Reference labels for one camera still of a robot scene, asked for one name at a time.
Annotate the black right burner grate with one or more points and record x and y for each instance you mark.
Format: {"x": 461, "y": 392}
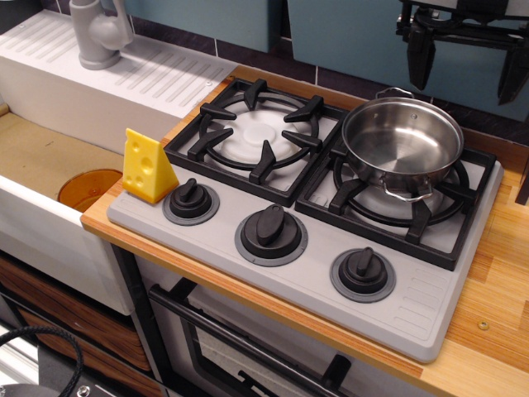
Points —
{"x": 443, "y": 230}

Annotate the grey toy stove top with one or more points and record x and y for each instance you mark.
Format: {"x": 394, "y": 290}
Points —
{"x": 412, "y": 320}

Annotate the black right stove knob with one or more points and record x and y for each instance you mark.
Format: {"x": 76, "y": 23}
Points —
{"x": 363, "y": 275}

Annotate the black middle stove knob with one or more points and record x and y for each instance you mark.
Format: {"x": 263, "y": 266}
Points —
{"x": 271, "y": 237}

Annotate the black oven door handle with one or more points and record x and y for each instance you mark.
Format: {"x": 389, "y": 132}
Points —
{"x": 175, "y": 302}

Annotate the black stove knob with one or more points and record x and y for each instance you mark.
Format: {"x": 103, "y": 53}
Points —
{"x": 271, "y": 237}
{"x": 191, "y": 204}
{"x": 363, "y": 275}

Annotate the white toy sink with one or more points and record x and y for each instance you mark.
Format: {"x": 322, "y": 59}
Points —
{"x": 59, "y": 120}

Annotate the toy oven door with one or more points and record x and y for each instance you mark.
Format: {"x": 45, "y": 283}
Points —
{"x": 231, "y": 350}

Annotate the upper wooden drawer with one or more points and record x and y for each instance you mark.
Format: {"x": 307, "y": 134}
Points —
{"x": 103, "y": 325}

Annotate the black left stove knob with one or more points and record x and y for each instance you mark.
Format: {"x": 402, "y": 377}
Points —
{"x": 191, "y": 204}

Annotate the grey toy faucet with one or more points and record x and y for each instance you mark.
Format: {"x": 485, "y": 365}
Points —
{"x": 100, "y": 37}

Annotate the black left burner grate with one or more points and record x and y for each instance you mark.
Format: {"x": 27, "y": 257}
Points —
{"x": 253, "y": 141}

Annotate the yellow cheese wedge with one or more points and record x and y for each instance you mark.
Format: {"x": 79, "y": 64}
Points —
{"x": 147, "y": 172}

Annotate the black burner grate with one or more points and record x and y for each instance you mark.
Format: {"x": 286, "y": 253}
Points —
{"x": 443, "y": 230}
{"x": 253, "y": 141}

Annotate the brass screw right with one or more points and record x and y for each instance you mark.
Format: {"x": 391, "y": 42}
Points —
{"x": 483, "y": 325}

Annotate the wooden drawer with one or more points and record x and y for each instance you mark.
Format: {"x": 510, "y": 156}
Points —
{"x": 114, "y": 372}
{"x": 103, "y": 325}

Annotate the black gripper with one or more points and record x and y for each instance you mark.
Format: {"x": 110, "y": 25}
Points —
{"x": 501, "y": 25}

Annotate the stainless steel pot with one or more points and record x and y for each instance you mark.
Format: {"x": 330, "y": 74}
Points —
{"x": 401, "y": 145}

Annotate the lower wooden drawer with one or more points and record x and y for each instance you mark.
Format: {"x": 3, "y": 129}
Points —
{"x": 114, "y": 372}

